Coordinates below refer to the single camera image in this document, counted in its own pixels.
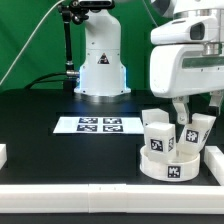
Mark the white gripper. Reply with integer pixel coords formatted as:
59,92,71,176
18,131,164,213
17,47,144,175
150,44,224,125

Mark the black cable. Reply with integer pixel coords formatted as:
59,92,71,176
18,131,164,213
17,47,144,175
23,71,81,90

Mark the black camera stand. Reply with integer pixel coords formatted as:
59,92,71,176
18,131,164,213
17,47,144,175
58,0,115,92

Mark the white left side block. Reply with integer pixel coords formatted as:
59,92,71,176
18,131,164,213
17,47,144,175
0,144,7,170

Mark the white marker sheet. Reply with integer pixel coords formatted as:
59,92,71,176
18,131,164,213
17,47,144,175
54,117,143,134

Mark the white cable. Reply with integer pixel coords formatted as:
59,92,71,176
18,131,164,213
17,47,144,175
0,0,66,86

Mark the white round stool seat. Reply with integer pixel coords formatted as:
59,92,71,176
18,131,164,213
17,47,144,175
140,146,200,182

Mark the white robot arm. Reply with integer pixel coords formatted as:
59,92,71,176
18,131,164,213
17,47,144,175
77,0,224,124

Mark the white front rail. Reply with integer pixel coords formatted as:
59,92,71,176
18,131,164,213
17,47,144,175
0,184,224,214

